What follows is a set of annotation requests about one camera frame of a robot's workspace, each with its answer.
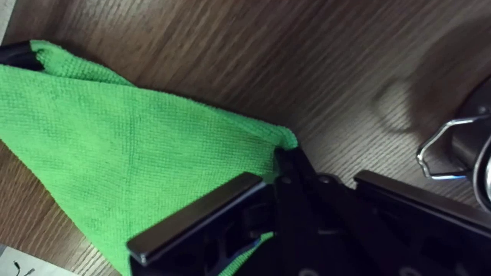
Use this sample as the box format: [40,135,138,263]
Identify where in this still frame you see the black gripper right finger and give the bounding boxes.
[290,145,491,276]

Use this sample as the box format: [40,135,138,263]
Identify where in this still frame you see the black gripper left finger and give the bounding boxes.
[126,145,321,276]

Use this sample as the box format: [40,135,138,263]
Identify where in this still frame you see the green microfibre towel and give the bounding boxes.
[0,38,301,276]

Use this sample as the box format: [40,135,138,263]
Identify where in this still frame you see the small metal pot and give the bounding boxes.
[416,75,491,214]

